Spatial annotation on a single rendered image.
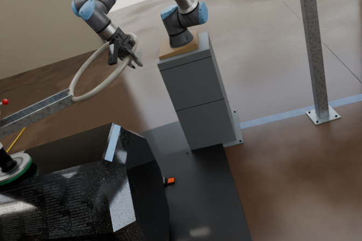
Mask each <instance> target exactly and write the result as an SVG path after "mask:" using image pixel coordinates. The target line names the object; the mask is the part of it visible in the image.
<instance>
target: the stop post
mask: <svg viewBox="0 0 362 241"><path fill-rule="evenodd" d="M300 2H301V10H302V18H303V26H304V33H305V41H306V46H307V54H308V61H309V68H310V76H311V84H312V92H313V96H314V104H315V109H313V110H310V111H307V112H305V113H306V114H307V115H308V116H309V118H310V119H311V120H312V121H313V123H314V124H315V125H319V124H323V123H326V122H329V121H333V120H335V119H339V118H341V116H340V115H339V114H337V113H336V112H335V111H334V110H333V108H332V107H330V106H329V105H328V96H327V90H326V80H325V71H324V62H323V52H322V43H321V34H320V28H319V19H318V10H317V0H300Z"/></svg>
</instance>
